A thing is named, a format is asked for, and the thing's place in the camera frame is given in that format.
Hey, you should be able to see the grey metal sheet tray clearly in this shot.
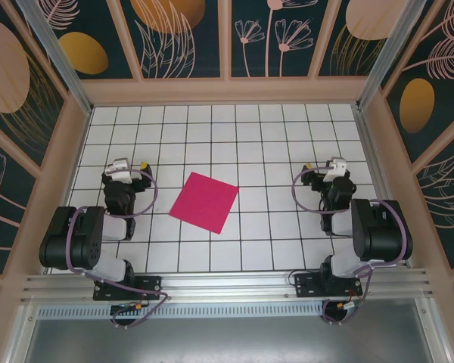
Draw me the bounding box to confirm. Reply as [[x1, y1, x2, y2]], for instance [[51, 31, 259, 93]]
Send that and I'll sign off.
[[7, 298, 451, 363]]

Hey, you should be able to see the aluminium side rail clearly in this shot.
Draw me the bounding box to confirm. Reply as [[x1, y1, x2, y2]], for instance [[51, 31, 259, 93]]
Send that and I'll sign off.
[[352, 104, 415, 270]]

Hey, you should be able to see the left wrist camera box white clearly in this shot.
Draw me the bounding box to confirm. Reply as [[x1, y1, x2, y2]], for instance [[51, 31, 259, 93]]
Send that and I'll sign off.
[[104, 158, 134, 185]]

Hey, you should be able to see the small connector board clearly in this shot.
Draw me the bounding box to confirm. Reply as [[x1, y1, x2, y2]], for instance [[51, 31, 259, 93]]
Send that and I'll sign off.
[[110, 301, 149, 315], [334, 300, 364, 313]]

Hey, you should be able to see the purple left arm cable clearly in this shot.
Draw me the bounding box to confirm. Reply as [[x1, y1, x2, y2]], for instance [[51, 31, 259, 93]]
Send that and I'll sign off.
[[66, 169, 169, 329]]

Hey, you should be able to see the aluminium corner post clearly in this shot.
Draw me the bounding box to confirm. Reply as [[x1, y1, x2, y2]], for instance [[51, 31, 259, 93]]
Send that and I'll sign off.
[[356, 0, 429, 111], [17, 0, 94, 115]]

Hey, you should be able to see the slotted grey cable duct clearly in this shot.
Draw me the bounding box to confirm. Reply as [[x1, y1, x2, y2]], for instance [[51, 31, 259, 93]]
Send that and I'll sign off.
[[37, 304, 326, 319]]

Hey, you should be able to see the pink square paper sheet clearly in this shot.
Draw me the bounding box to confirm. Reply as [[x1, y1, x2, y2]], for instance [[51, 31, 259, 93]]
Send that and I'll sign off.
[[169, 172, 240, 235]]

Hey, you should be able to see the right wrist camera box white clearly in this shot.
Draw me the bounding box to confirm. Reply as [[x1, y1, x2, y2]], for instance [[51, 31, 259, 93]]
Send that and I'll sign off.
[[322, 157, 348, 184]]

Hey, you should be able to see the long aluminium mounting rail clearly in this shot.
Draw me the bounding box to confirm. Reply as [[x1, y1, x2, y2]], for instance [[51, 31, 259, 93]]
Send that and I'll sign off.
[[20, 268, 436, 303]]

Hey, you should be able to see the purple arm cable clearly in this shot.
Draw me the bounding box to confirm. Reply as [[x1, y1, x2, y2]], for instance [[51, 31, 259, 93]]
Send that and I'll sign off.
[[291, 166, 412, 326], [66, 169, 169, 329]]

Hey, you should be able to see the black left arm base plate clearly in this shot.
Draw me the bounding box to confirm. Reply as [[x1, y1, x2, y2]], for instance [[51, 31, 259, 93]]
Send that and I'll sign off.
[[92, 275, 163, 302]]

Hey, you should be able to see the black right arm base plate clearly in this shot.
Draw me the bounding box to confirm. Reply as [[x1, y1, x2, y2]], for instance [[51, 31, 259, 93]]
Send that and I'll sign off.
[[294, 271, 364, 299]]

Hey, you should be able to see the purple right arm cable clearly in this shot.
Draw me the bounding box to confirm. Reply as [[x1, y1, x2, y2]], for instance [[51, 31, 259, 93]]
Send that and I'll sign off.
[[291, 166, 412, 326]]

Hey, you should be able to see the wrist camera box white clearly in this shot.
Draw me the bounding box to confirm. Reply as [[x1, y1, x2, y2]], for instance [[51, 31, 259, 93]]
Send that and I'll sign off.
[[104, 158, 134, 185], [322, 157, 348, 184]]

